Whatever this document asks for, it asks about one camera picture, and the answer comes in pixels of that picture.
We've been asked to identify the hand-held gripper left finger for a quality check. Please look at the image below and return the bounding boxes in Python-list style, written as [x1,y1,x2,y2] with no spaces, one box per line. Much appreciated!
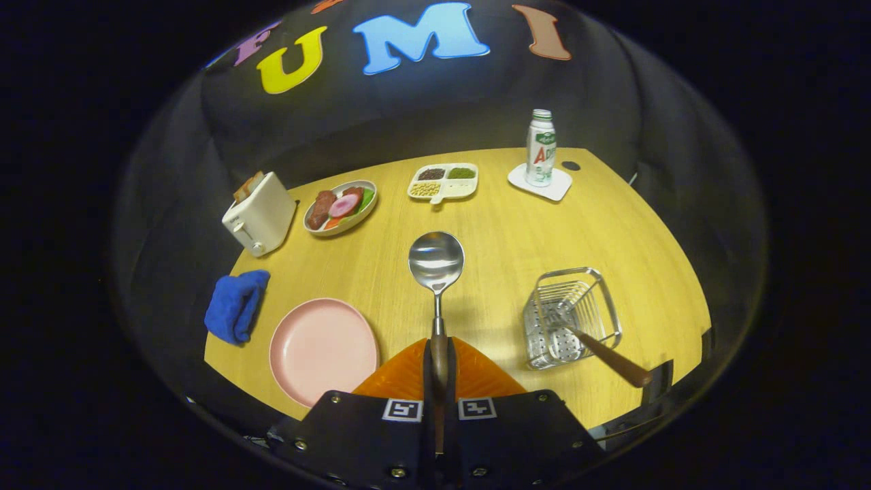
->
[265,337,436,490]

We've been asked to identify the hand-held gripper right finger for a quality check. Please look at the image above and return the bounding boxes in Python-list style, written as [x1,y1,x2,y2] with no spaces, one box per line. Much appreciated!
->
[446,337,606,490]

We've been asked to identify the wooden handled fork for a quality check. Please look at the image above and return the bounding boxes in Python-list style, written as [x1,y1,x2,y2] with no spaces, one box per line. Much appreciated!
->
[544,305,653,389]

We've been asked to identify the wooden handled spoon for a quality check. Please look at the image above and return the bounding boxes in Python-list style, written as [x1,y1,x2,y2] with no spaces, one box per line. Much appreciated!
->
[408,231,466,453]

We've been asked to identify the pink plate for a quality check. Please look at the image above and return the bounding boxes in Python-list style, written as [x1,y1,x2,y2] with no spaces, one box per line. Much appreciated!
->
[269,298,380,409]

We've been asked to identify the blue cloth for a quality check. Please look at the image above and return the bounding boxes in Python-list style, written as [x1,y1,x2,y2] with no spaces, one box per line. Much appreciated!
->
[204,269,272,346]

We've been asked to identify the oval plate of food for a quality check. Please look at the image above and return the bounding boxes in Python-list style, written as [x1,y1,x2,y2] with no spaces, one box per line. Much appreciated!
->
[303,180,378,238]

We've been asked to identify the brown sausage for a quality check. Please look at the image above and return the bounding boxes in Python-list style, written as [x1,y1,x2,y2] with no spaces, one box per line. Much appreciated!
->
[307,191,337,230]

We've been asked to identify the white toaster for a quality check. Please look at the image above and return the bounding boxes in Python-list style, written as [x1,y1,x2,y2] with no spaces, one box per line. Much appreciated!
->
[222,171,298,257]

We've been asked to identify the white square coaster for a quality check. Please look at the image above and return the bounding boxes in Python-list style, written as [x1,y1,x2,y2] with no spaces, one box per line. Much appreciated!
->
[507,162,573,202]

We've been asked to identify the white divided dish with beans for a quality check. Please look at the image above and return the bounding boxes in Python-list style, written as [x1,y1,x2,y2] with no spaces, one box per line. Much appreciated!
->
[407,163,479,205]

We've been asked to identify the toast slices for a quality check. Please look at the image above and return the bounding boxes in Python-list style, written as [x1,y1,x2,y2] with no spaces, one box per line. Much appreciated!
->
[233,171,265,202]

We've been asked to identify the white green drink bottle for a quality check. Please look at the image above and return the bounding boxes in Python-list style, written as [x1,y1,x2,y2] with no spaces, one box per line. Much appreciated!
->
[525,109,557,188]

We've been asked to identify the black backdrop cloth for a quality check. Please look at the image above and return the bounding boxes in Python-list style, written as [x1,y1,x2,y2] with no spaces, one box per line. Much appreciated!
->
[109,0,770,450]

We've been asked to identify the metal wire cutlery basket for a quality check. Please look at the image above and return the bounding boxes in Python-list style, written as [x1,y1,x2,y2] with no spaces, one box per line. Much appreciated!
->
[522,267,623,370]

